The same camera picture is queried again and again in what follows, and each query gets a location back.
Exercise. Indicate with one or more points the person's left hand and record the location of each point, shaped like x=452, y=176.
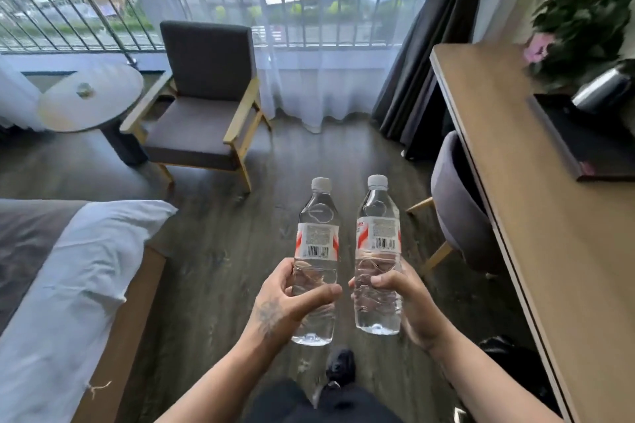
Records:
x=270, y=308

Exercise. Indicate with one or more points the person's right hand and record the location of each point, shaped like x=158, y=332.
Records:
x=419, y=306

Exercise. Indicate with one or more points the person's right thumb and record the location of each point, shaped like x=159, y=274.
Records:
x=387, y=280

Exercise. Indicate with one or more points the person's left thumb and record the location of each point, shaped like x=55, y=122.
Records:
x=317, y=296

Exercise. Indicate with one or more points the clear plastic water bottle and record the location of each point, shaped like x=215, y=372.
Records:
x=378, y=234
x=317, y=239

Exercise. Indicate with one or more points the person's right forearm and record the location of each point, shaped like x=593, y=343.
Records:
x=486, y=383

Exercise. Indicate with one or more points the person's left forearm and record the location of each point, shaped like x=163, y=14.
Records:
x=218, y=378

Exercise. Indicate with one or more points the person's black shoe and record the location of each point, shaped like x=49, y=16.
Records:
x=341, y=367

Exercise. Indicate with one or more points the grey upholstered desk chair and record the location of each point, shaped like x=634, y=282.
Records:
x=459, y=209

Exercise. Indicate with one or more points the person's black trousers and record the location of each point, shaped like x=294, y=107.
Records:
x=317, y=405

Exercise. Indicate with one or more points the black bag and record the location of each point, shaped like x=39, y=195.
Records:
x=513, y=363

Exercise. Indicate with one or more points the long wooden desk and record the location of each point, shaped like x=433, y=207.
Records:
x=570, y=249

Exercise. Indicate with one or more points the white sheer curtain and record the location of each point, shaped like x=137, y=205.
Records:
x=317, y=75

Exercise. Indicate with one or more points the dark grey curtain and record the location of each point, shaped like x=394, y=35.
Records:
x=426, y=65

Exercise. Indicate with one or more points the black tray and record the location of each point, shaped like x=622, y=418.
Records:
x=580, y=145

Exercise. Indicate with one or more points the white bed duvet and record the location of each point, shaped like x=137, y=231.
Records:
x=64, y=298

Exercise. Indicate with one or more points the silver electric kettle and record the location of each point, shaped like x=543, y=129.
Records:
x=603, y=90

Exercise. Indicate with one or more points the grey bed blanket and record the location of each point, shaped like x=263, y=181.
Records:
x=27, y=239

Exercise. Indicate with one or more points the round white side table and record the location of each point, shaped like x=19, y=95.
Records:
x=89, y=105

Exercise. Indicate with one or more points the small glass ashtray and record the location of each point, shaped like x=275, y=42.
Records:
x=85, y=90

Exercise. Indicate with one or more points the green potted plant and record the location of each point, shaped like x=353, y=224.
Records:
x=580, y=31

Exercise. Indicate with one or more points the wooden bed frame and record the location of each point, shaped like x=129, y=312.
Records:
x=131, y=318

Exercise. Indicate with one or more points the grey wooden-frame armchair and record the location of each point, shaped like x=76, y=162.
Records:
x=198, y=125

